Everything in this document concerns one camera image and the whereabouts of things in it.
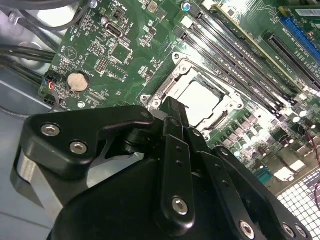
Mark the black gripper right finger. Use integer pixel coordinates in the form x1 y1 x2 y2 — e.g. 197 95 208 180
180 106 313 240

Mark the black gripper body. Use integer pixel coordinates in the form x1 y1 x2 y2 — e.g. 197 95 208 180
47 158 241 240

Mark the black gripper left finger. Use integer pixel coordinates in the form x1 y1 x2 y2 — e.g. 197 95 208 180
9 96 197 238

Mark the metal socket cover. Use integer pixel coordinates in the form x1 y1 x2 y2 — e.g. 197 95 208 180
156 58 242 131

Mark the silver CPU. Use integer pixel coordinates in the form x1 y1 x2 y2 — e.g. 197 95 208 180
174 79 227 127

